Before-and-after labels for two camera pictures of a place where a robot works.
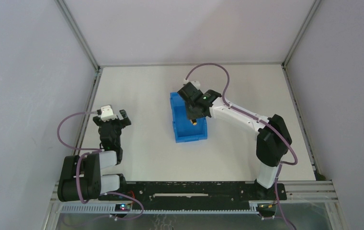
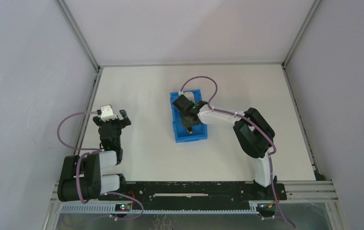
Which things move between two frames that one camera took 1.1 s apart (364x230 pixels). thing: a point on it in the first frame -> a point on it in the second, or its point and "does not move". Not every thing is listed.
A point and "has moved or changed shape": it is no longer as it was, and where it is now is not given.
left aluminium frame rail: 87,48 does not move
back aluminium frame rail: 190,65 does not move
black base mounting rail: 195,194 does not move
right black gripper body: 191,106 -> 187,117
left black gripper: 110,122 does not move
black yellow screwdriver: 194,121 has moved or changed shape
